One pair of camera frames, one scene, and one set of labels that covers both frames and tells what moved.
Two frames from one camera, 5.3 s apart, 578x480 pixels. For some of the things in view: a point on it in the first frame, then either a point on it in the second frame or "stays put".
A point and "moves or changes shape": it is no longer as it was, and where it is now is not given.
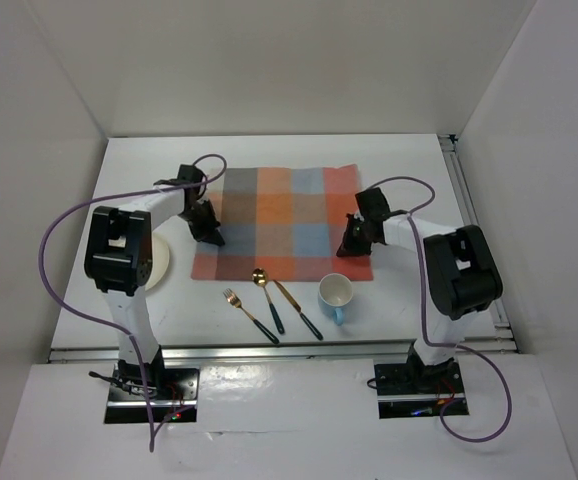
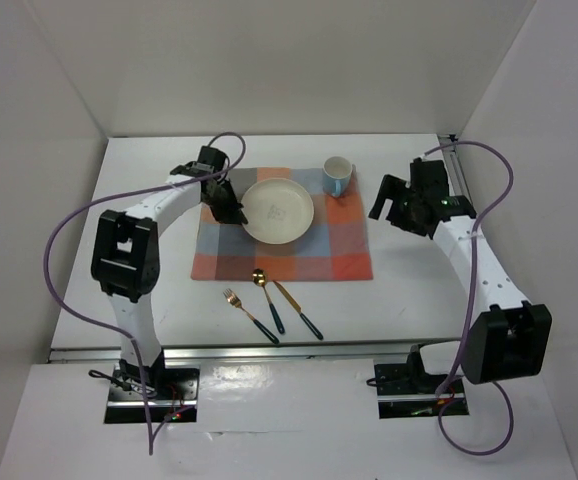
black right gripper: (349, 247) to (394, 188)
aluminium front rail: (498, 350) stays put
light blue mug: (335, 291) to (336, 173)
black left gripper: (208, 232) to (230, 214)
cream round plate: (160, 261) moves or changes shape
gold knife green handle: (312, 328) stays put
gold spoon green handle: (260, 277) stays put
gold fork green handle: (233, 300) stays put
